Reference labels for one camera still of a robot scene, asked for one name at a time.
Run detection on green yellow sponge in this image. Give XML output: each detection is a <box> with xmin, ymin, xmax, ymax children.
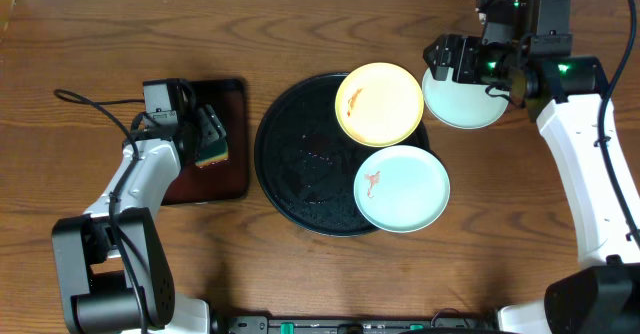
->
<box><xmin>195</xmin><ymin>139</ymin><xmax>229</xmax><ymax>168</ymax></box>

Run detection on light blue plate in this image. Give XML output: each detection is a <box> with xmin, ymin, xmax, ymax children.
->
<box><xmin>353</xmin><ymin>145</ymin><xmax>451</xmax><ymax>233</ymax></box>
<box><xmin>422</xmin><ymin>69</ymin><xmax>509</xmax><ymax>130</ymax></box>

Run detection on yellow plate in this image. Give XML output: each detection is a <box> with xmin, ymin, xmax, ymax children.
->
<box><xmin>334</xmin><ymin>62</ymin><xmax>424</xmax><ymax>147</ymax></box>

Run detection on round black tray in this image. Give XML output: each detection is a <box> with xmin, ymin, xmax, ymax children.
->
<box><xmin>253</xmin><ymin>72</ymin><xmax>431</xmax><ymax>238</ymax></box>

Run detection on dark red rectangular tray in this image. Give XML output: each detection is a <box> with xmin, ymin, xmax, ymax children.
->
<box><xmin>162</xmin><ymin>79</ymin><xmax>250</xmax><ymax>206</ymax></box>

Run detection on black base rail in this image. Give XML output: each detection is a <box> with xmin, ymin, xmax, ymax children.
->
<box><xmin>210</xmin><ymin>310</ymin><xmax>500</xmax><ymax>334</ymax></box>

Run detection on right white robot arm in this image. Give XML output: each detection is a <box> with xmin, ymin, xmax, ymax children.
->
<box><xmin>423</xmin><ymin>0</ymin><xmax>639</xmax><ymax>333</ymax></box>

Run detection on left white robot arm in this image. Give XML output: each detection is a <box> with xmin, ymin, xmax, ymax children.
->
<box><xmin>52</xmin><ymin>78</ymin><xmax>225</xmax><ymax>333</ymax></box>

